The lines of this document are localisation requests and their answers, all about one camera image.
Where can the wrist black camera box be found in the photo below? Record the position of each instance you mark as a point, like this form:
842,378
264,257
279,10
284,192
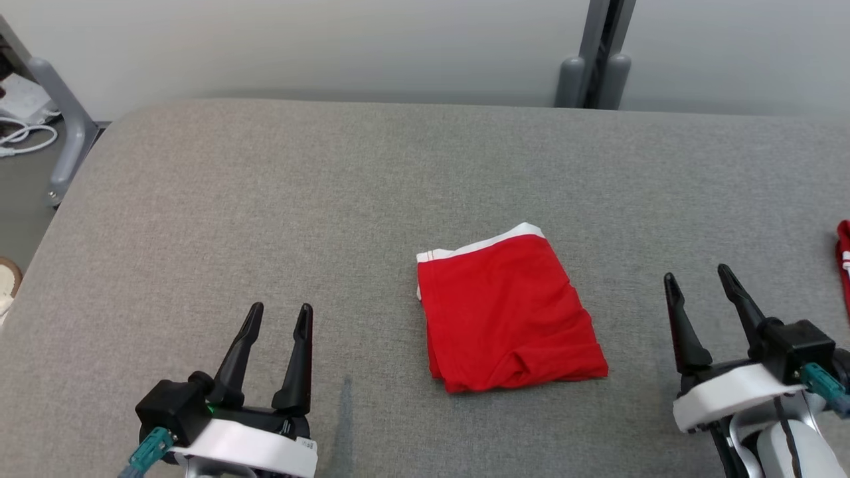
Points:
800,348
172,408

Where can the red jersey with white trim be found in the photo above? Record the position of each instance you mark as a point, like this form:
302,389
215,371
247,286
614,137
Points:
845,265

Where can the grey metal truss post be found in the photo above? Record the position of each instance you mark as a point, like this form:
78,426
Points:
594,53

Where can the grey metal frame leg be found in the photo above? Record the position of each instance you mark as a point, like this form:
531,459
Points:
70,133

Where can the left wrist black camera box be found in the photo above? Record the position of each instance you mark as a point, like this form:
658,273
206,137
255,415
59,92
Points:
172,408

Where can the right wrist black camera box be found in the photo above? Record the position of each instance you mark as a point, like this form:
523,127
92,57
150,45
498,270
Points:
800,348

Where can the red shorts with white hem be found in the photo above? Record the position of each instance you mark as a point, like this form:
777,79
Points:
505,318

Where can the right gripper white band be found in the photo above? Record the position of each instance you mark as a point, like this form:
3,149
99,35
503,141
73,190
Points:
724,395

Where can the white power adapter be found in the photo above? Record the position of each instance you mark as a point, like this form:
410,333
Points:
23,99

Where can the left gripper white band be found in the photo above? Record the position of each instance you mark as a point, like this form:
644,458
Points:
252,445

